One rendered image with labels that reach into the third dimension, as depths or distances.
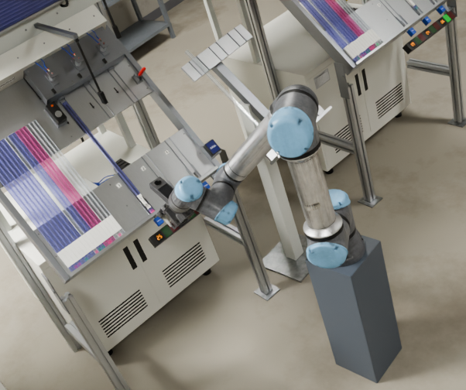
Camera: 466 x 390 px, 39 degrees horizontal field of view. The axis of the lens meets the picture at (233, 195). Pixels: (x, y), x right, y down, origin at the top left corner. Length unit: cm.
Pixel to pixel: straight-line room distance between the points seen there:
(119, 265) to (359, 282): 104
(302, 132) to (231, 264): 153
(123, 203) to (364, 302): 89
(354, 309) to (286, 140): 75
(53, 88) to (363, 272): 122
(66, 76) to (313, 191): 104
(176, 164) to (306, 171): 77
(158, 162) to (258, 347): 87
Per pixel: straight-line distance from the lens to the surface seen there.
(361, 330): 226
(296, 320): 273
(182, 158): 239
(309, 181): 175
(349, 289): 212
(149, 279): 282
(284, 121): 163
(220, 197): 191
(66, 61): 242
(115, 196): 231
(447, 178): 327
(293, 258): 297
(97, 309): 274
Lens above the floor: 200
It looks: 35 degrees down
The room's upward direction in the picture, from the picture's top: 20 degrees counter-clockwise
